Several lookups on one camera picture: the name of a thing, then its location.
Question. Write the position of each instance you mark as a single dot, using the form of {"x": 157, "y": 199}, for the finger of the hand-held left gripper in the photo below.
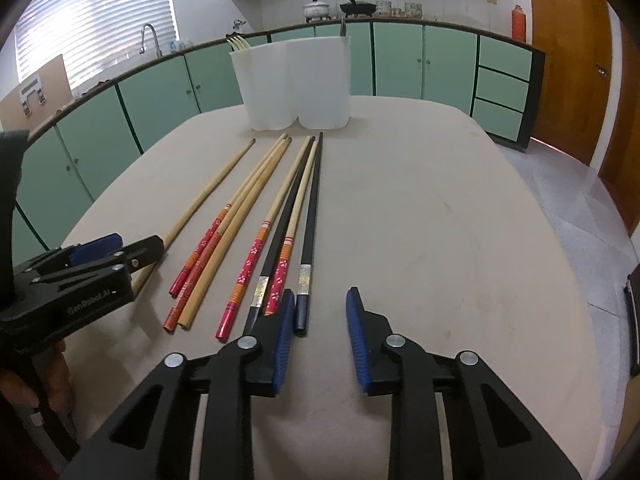
{"x": 145, "y": 252}
{"x": 95, "y": 247}

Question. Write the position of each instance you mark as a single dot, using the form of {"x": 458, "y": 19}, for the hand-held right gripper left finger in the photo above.
{"x": 284, "y": 340}

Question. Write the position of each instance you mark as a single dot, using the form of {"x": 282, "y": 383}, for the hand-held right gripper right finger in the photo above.
{"x": 357, "y": 340}

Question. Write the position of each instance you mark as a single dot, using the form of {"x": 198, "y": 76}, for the plain bamboo chopstick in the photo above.
{"x": 245, "y": 220}
{"x": 210, "y": 195}

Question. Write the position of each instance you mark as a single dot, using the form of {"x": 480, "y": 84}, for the white plastic utensil holder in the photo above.
{"x": 290, "y": 80}

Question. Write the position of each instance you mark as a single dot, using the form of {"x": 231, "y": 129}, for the person's left hand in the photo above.
{"x": 56, "y": 375}

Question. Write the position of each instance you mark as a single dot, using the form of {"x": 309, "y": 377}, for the cardboard box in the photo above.
{"x": 35, "y": 95}

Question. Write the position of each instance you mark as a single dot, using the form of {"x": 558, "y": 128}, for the green lower kitchen cabinets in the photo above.
{"x": 170, "y": 90}

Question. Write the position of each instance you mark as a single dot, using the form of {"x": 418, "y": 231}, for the metal kitchen faucet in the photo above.
{"x": 150, "y": 35}

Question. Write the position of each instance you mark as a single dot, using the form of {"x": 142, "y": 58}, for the white window blinds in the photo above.
{"x": 100, "y": 15}

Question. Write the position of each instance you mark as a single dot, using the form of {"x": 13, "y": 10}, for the dark chair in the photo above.
{"x": 632, "y": 320}

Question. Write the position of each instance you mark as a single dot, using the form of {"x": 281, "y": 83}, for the white cooking pot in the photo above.
{"x": 316, "y": 10}

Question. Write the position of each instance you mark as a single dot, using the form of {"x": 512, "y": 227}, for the black wok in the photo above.
{"x": 358, "y": 7}

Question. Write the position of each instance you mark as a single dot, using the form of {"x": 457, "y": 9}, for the wooden door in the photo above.
{"x": 622, "y": 150}
{"x": 565, "y": 60}

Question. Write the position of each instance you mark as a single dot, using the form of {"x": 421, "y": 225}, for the row of ceramic jars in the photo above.
{"x": 400, "y": 8}

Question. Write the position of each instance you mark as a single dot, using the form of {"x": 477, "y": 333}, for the orange thermos bottle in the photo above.
{"x": 518, "y": 22}

